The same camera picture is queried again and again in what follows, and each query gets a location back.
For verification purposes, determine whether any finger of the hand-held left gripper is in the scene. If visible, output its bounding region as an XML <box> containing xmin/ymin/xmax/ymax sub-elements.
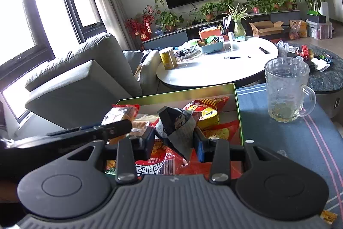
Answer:
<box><xmin>45</xmin><ymin>119</ymin><xmax>133</xmax><ymax>143</ymax></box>

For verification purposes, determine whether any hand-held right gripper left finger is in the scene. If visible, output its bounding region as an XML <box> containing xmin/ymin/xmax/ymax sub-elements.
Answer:
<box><xmin>67</xmin><ymin>127</ymin><xmax>156</xmax><ymax>183</ymax></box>

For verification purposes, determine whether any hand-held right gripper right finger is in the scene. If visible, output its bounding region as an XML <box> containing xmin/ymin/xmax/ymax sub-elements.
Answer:
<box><xmin>193</xmin><ymin>127</ymin><xmax>289</xmax><ymax>183</ymax></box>

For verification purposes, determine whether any red barcode snack packet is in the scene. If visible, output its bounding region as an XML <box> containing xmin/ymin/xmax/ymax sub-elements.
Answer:
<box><xmin>134</xmin><ymin>138</ymin><xmax>213</xmax><ymax>176</ymax></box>

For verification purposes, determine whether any clear red-edged snack packet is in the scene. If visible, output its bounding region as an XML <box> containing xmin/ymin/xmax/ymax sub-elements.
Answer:
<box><xmin>101</xmin><ymin>104</ymin><xmax>140</xmax><ymax>129</ymax></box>

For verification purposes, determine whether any red picture snack packet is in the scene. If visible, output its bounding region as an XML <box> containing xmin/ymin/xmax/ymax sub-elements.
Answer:
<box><xmin>198</xmin><ymin>120</ymin><xmax>241</xmax><ymax>145</ymax></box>

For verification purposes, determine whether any black snack packet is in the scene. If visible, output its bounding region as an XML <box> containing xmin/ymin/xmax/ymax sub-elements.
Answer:
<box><xmin>157</xmin><ymin>106</ymin><xmax>203</xmax><ymax>160</ymax></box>

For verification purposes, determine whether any yellow snack packet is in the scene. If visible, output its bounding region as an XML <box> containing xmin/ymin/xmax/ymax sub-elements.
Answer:
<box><xmin>182</xmin><ymin>97</ymin><xmax>230</xmax><ymax>131</ymax></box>

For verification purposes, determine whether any green cardboard box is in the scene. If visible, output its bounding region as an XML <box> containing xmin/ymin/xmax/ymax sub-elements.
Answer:
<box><xmin>115</xmin><ymin>82</ymin><xmax>244</xmax><ymax>176</ymax></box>

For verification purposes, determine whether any orange-brown snack packet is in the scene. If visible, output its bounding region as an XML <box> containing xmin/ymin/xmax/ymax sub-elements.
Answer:
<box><xmin>131</xmin><ymin>114</ymin><xmax>161</xmax><ymax>138</ymax></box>

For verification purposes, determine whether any grey sofa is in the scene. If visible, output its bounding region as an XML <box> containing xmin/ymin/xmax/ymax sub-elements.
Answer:
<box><xmin>24</xmin><ymin>32</ymin><xmax>164</xmax><ymax>129</ymax></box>

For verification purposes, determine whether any grey cushion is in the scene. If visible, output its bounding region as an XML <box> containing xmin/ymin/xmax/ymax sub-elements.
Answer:
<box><xmin>122</xmin><ymin>50</ymin><xmax>145</xmax><ymax>75</ymax></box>

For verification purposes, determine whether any blue striped tablecloth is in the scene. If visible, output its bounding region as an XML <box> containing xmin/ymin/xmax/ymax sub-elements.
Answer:
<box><xmin>235</xmin><ymin>82</ymin><xmax>343</xmax><ymax>229</ymax></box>

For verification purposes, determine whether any white round coffee table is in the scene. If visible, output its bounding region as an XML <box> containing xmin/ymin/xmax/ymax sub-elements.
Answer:
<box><xmin>156</xmin><ymin>36</ymin><xmax>279</xmax><ymax>90</ymax></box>

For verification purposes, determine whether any yellow tin can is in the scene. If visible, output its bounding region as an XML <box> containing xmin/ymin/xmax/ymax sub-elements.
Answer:
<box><xmin>159</xmin><ymin>47</ymin><xmax>179</xmax><ymax>71</ymax></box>

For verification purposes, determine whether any blue plastic basket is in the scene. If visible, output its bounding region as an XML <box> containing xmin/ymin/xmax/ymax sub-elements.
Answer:
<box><xmin>197</xmin><ymin>39</ymin><xmax>224</xmax><ymax>55</ymax></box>

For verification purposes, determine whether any clear glass mug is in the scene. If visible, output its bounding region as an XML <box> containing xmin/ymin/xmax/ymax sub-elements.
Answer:
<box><xmin>264</xmin><ymin>57</ymin><xmax>317</xmax><ymax>123</ymax></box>

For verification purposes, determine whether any grey television cabinet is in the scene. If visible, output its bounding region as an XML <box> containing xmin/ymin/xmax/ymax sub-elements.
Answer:
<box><xmin>142</xmin><ymin>9</ymin><xmax>301</xmax><ymax>50</ymax></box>

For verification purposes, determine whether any red berry decoration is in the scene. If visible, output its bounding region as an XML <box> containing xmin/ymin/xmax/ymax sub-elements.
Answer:
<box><xmin>123</xmin><ymin>5</ymin><xmax>156</xmax><ymax>41</ymax></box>

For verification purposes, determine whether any orange box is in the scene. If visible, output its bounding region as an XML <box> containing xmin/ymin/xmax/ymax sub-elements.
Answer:
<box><xmin>198</xmin><ymin>27</ymin><xmax>223</xmax><ymax>41</ymax></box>

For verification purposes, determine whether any small green potted plant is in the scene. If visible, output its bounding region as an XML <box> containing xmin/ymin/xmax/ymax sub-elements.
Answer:
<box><xmin>155</xmin><ymin>11</ymin><xmax>183</xmax><ymax>32</ymax></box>

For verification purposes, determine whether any spider plant in glass vase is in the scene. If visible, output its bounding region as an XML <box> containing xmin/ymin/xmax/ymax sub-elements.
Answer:
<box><xmin>222</xmin><ymin>2</ymin><xmax>255</xmax><ymax>39</ymax></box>

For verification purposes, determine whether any white plastic bag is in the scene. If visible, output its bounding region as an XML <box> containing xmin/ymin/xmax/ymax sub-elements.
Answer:
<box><xmin>276</xmin><ymin>40</ymin><xmax>290</xmax><ymax>58</ymax></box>

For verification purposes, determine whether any open brown cardboard box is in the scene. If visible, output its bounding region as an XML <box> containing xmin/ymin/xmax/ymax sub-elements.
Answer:
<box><xmin>249</xmin><ymin>20</ymin><xmax>285</xmax><ymax>38</ymax></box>

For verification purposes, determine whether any bushy green potted plant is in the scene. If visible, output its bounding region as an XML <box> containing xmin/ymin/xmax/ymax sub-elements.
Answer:
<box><xmin>199</xmin><ymin>0</ymin><xmax>234</xmax><ymax>22</ymax></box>

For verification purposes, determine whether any dark round side table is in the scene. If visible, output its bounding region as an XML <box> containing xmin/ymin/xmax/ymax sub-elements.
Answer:
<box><xmin>278</xmin><ymin>42</ymin><xmax>343</xmax><ymax>118</ymax></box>

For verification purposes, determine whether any small yellow wrapper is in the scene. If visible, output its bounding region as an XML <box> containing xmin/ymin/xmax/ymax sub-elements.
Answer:
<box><xmin>323</xmin><ymin>210</ymin><xmax>338</xmax><ymax>224</ymax></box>

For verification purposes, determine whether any plastic bag with fruit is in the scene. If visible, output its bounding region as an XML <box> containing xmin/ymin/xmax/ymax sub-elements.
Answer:
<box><xmin>289</xmin><ymin>20</ymin><xmax>302</xmax><ymax>41</ymax></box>

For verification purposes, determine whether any dark-framed window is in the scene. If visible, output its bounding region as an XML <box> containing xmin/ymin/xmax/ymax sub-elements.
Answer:
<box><xmin>0</xmin><ymin>0</ymin><xmax>104</xmax><ymax>125</ymax></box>

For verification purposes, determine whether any row of leafy potted plants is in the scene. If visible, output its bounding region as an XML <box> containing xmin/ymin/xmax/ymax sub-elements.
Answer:
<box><xmin>245</xmin><ymin>0</ymin><xmax>285</xmax><ymax>14</ymax></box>

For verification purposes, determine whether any clear plastic storage box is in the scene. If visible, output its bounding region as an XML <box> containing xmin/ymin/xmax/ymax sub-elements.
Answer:
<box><xmin>305</xmin><ymin>19</ymin><xmax>333</xmax><ymax>41</ymax></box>

